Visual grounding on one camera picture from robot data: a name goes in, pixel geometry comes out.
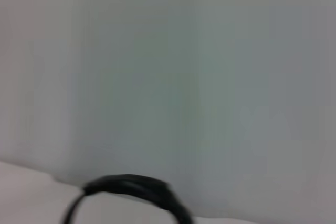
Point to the white tablecloth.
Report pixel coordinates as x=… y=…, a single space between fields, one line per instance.
x=31 y=200

